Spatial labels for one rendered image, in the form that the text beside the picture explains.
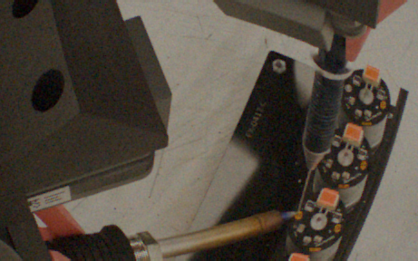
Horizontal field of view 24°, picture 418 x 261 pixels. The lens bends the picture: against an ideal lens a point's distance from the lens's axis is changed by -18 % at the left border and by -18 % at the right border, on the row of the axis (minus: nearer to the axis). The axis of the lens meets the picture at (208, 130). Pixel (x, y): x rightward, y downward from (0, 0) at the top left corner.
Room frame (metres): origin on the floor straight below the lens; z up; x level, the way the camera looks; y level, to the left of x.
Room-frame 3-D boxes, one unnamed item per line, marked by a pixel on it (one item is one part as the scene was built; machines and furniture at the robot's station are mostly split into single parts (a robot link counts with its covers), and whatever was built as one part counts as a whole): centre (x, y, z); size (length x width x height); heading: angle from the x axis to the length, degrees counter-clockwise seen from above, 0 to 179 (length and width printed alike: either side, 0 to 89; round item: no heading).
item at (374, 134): (0.15, -0.07, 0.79); 0.02 x 0.02 x 0.05
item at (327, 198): (0.11, -0.04, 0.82); 0.01 x 0.01 x 0.01; 59
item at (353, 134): (0.14, -0.05, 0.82); 0.01 x 0.01 x 0.01; 59
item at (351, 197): (0.13, -0.05, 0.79); 0.02 x 0.02 x 0.05
